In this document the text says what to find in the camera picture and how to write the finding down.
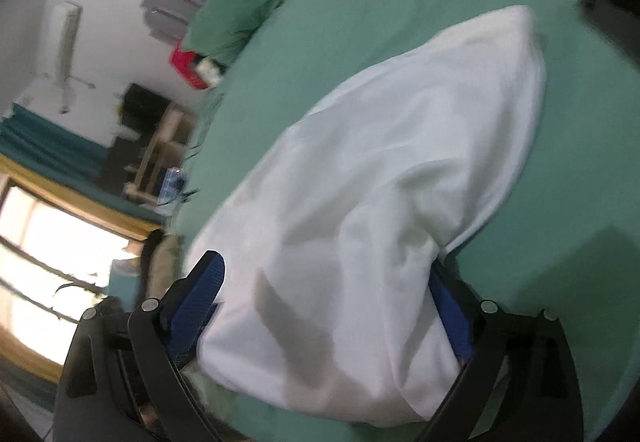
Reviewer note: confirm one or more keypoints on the black folded garment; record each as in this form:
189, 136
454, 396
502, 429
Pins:
150, 245

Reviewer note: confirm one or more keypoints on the beige folded garment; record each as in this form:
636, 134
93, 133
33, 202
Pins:
165, 266

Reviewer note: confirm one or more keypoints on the white hooded garment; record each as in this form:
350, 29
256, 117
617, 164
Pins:
328, 242

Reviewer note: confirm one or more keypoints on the yellow window frame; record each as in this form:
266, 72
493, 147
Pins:
57, 251

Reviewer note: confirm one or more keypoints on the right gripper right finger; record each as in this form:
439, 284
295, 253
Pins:
518, 380

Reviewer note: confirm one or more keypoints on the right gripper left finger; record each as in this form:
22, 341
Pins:
122, 379

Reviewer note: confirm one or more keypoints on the light wooden desk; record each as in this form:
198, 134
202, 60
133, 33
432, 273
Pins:
166, 150

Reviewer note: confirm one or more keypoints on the teal curtain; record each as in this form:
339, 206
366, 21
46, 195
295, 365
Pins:
63, 157

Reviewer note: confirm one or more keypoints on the green bed sheet mattress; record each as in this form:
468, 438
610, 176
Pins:
566, 237

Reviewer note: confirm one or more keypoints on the white blue power strip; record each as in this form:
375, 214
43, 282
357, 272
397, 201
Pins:
172, 186

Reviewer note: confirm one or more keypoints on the green pillow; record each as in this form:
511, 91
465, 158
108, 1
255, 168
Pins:
222, 28

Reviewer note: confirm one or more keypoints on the black speaker box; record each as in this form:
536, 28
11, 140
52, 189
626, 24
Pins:
142, 109

